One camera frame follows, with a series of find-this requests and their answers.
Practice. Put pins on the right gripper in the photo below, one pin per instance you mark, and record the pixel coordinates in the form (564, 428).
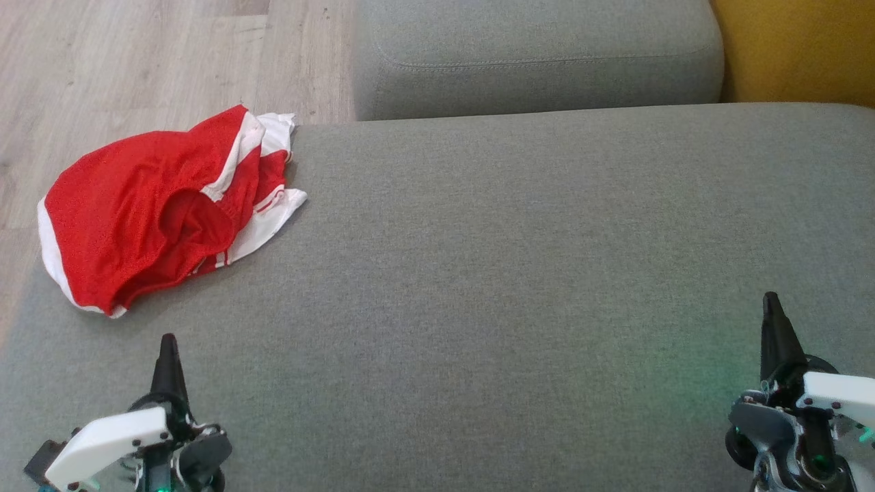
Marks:
(834, 396)

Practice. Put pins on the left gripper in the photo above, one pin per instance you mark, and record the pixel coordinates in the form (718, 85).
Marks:
(109, 441)

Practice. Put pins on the red shorts white side stripe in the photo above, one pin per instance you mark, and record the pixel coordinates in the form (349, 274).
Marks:
(116, 205)

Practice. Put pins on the red jersey white sleeves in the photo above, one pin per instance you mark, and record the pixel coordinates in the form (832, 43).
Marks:
(273, 219)

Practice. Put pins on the large grey sofa seat cushion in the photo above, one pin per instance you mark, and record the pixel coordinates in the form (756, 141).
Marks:
(492, 273)

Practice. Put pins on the large yellow sofa backrest cushion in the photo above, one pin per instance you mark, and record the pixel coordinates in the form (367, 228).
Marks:
(800, 48)

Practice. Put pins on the medium grey sofa seat cushion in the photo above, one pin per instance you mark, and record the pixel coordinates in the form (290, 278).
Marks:
(533, 55)

